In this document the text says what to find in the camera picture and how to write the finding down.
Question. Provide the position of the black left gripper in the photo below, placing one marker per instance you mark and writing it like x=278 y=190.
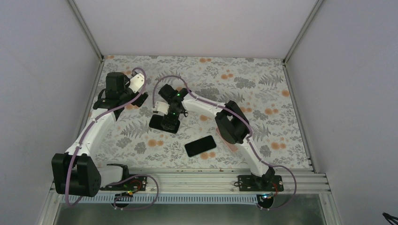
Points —
x=141 y=97

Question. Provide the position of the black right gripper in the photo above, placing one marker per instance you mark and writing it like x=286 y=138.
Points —
x=169 y=125

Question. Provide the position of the black phone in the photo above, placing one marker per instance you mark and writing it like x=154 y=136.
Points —
x=160 y=123

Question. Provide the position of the black smartphone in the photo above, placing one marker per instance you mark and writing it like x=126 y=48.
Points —
x=200 y=146

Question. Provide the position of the pink phone case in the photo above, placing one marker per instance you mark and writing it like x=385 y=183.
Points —
x=227 y=143

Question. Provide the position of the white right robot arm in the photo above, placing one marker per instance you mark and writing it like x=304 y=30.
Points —
x=233 y=126

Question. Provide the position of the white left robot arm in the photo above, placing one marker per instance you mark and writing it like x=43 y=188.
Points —
x=75 y=171

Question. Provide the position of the floral patterned table mat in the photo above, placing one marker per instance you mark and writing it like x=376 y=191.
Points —
x=259 y=88

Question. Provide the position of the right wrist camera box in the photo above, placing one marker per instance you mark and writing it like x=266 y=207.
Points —
x=161 y=107

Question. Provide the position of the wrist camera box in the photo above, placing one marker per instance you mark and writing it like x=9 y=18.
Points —
x=137 y=82
x=161 y=107

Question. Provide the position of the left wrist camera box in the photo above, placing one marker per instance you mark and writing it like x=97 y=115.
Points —
x=137 y=82

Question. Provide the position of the aluminium frame post left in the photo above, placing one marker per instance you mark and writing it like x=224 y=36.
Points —
x=85 y=28

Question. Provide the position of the aluminium frame post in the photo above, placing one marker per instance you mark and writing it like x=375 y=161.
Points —
x=85 y=28
x=303 y=30

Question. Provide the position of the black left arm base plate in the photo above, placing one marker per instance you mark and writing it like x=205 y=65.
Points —
x=136 y=184

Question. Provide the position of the white slotted cable duct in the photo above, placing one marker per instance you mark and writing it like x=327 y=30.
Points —
x=191 y=199

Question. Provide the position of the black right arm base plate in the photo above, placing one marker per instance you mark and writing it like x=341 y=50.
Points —
x=248 y=183

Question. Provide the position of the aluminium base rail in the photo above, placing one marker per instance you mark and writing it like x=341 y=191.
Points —
x=221 y=181

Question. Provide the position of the aluminium frame post right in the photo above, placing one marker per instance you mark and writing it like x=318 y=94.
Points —
x=303 y=30

